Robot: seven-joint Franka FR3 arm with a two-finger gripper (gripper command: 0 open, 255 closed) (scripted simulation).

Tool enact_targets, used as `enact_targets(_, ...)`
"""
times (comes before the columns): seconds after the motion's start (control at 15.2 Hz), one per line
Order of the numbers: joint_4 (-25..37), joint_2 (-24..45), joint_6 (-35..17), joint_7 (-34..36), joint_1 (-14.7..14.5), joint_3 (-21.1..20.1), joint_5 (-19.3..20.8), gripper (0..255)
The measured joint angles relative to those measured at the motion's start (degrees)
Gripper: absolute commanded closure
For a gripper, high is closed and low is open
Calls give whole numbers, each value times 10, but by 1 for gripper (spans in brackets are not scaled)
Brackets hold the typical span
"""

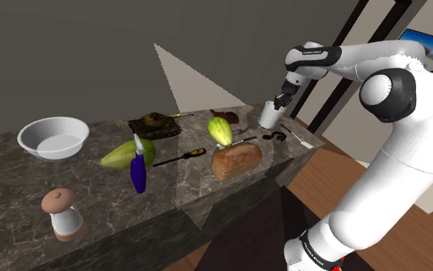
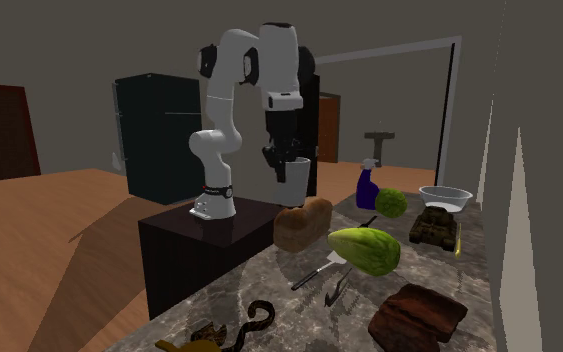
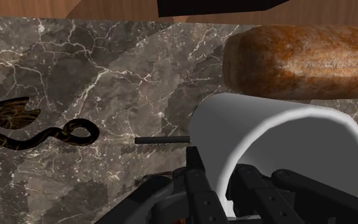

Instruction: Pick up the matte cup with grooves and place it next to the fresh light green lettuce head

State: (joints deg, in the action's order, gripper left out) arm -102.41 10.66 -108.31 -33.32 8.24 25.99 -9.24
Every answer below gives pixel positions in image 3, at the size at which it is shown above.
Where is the thin black rod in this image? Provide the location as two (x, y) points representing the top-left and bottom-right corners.
(134, 125), (358, 145)

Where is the white cup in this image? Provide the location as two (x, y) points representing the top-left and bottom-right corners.
(189, 92), (358, 218)

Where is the brown bread loaf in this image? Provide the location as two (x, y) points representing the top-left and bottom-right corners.
(223, 24), (358, 101)

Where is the black gold-veined curvy spoon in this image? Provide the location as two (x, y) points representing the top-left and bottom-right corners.
(0, 96), (100, 151)

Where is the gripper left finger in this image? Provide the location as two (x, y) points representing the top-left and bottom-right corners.
(96, 145), (230, 224)

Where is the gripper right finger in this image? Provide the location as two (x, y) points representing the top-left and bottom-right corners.
(234, 164), (358, 224)

